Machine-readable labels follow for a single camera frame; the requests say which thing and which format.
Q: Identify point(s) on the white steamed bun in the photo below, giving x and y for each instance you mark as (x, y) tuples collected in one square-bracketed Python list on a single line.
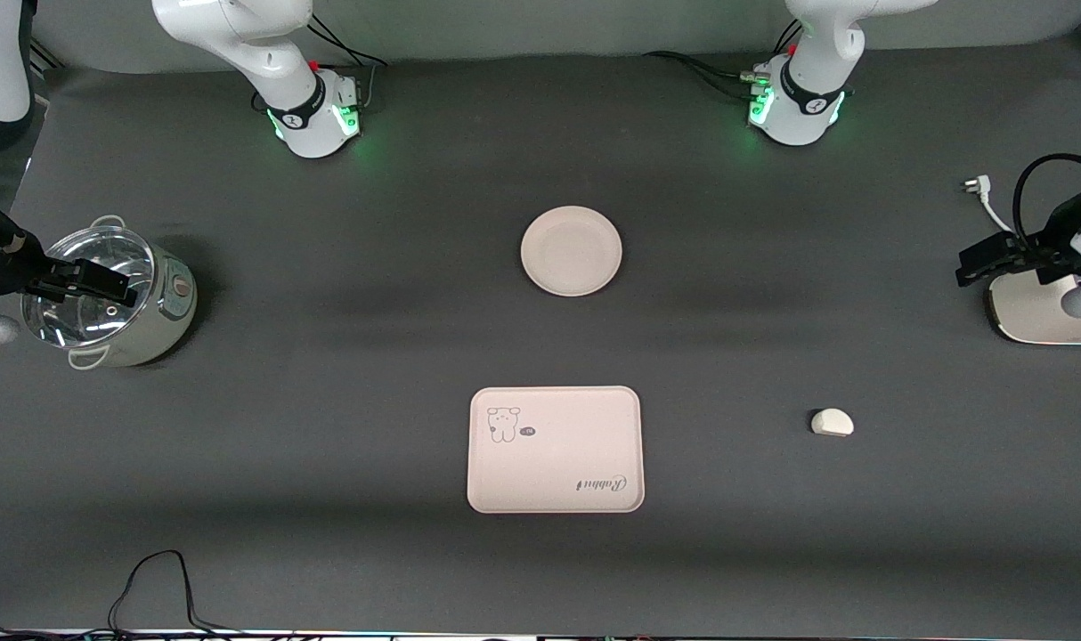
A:
[(833, 423)]

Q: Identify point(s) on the round beige plate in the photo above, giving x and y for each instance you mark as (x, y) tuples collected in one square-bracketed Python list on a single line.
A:
[(572, 251)]

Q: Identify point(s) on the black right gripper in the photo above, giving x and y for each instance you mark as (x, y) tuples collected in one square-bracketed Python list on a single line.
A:
[(4, 265)]

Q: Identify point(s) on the cream toaster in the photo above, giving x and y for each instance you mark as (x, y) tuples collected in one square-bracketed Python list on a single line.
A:
[(1030, 312)]

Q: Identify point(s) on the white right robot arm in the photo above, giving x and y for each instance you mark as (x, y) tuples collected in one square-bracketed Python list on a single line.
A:
[(282, 53)]

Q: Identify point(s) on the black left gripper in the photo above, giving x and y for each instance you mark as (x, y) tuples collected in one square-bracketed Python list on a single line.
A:
[(1046, 245)]

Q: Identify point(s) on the cream electric cooking pot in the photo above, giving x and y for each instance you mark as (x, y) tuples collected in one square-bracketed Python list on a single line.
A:
[(171, 307)]

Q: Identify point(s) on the beige rabbit print tray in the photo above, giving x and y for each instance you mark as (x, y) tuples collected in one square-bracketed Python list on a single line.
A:
[(558, 463)]

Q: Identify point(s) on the dark grey table mat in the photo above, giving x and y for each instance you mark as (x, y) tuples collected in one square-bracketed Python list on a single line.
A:
[(772, 552)]

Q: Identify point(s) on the glass pot lid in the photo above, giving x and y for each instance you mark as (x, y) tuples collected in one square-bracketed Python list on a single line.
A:
[(104, 249)]

